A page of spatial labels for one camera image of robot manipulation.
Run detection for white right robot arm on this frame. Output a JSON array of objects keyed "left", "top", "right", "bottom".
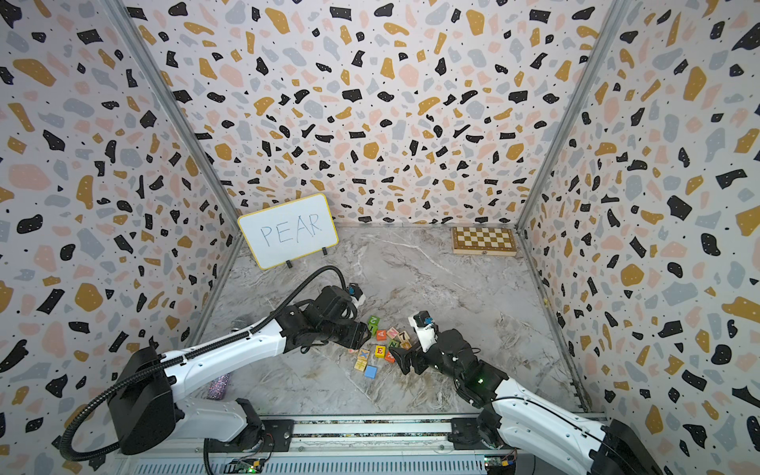
[{"left": 390, "top": 326, "right": 663, "bottom": 474}]

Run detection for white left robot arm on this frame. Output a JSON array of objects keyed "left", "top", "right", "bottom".
[{"left": 57, "top": 265, "right": 371, "bottom": 462}]

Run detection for whiteboard with PEAR text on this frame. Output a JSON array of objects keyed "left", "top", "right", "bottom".
[{"left": 237, "top": 193, "right": 340, "bottom": 270}]

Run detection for green number 2 block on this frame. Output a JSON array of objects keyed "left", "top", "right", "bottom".
[{"left": 367, "top": 316, "right": 380, "bottom": 336}]

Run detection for wooden folding chess board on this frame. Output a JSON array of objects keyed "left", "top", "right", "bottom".
[{"left": 452, "top": 227, "right": 518, "bottom": 257}]

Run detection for pink glitter bottle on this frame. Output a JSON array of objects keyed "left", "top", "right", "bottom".
[{"left": 206, "top": 373, "right": 232, "bottom": 401}]

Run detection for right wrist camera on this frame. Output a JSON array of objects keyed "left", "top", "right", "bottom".
[{"left": 410, "top": 311, "right": 439, "bottom": 352}]

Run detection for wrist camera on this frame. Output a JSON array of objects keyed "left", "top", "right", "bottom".
[
  {"left": 346, "top": 283, "right": 365, "bottom": 308},
  {"left": 410, "top": 311, "right": 439, "bottom": 352}
]

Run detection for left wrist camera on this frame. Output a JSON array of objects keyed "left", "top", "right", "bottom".
[{"left": 346, "top": 283, "right": 365, "bottom": 308}]

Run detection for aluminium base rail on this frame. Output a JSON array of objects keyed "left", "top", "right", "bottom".
[{"left": 112, "top": 414, "right": 621, "bottom": 475}]

